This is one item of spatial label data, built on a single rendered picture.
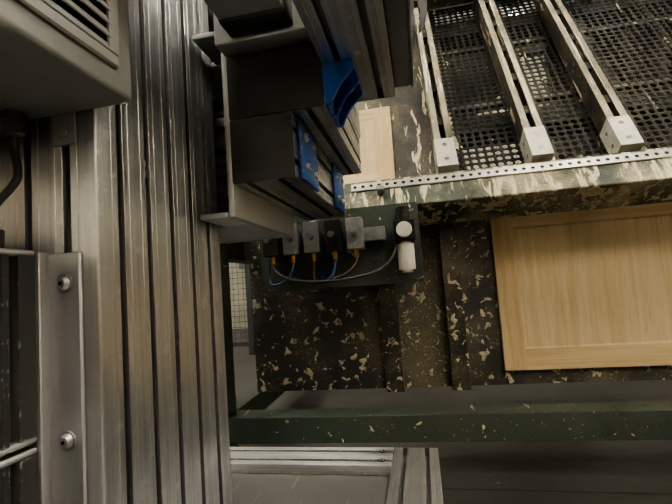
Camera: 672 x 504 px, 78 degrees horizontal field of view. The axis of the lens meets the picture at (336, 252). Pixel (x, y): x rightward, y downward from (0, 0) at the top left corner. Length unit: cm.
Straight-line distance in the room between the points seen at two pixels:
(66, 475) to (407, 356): 122
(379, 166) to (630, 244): 86
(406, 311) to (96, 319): 121
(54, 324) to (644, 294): 158
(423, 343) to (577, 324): 50
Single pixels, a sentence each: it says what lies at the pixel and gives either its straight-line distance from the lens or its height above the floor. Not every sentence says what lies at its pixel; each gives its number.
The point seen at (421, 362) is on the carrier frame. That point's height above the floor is 29.
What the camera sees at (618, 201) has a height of 76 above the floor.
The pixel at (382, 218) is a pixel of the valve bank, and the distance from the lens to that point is 127.
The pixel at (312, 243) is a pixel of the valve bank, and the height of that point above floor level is 70.
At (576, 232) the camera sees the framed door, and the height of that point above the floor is 70.
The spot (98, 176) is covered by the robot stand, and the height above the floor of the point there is 70.
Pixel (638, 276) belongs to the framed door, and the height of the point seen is 54.
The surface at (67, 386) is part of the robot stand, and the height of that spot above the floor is 50.
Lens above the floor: 58
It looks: 5 degrees up
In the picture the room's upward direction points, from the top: 4 degrees counter-clockwise
